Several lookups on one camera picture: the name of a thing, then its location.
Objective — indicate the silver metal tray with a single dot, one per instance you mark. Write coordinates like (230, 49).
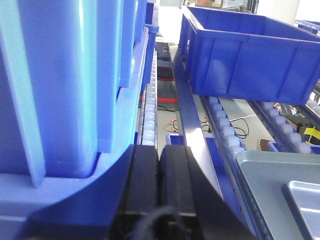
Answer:
(265, 173)

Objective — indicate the red metal frame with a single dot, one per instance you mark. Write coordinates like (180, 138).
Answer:
(166, 90)

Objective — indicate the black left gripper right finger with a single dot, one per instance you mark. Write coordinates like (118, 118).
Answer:
(183, 186)

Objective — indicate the left-centre roller track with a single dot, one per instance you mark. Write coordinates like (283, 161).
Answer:
(229, 146)

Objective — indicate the centre roller track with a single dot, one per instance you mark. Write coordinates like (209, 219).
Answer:
(288, 139)

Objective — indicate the left steel guide rail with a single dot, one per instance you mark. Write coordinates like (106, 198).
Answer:
(190, 122)

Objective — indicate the far left roller track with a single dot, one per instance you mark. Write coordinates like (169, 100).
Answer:
(148, 122)

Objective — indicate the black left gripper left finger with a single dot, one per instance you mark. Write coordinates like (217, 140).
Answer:
(108, 207)

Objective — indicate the blue bin upper right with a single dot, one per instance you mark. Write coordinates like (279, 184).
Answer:
(247, 56)

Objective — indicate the blue bin upper left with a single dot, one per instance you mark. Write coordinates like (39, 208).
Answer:
(71, 74)

